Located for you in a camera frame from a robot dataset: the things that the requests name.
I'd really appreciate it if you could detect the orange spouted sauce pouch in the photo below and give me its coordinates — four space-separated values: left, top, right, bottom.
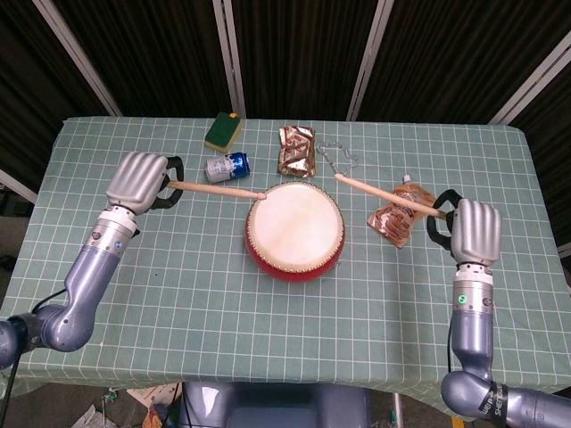
366 174 438 249

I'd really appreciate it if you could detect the gold and red foil packet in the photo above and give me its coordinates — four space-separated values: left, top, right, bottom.
277 125 319 178

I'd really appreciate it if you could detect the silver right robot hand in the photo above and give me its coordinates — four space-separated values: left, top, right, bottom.
426 188 503 265

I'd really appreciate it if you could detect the orange printed box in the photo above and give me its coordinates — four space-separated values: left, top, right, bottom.
142 400 170 428

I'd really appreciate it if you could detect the blue-grey robot torso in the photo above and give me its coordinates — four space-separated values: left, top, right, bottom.
180 382 374 428

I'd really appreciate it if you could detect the green checked tablecloth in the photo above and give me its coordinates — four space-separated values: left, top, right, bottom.
0 116 571 410

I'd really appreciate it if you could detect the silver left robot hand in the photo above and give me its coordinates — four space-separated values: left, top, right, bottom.
104 151 185 214

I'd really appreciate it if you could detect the white partition frame post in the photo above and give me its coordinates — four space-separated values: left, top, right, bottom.
0 169 39 204
345 0 394 121
488 30 571 126
211 0 247 119
33 0 122 117

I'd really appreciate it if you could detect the red drum with white skin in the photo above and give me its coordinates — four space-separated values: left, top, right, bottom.
244 182 347 284

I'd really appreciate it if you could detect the white paper sheet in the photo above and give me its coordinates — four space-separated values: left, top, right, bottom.
70 403 111 428

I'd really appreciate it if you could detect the wooden drumstick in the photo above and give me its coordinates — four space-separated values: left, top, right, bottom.
334 172 447 219
168 178 268 200

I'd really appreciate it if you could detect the blue and silver drink can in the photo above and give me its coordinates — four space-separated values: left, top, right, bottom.
203 151 252 185

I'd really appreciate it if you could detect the green and yellow sponge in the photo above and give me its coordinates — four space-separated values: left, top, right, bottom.
203 111 244 153

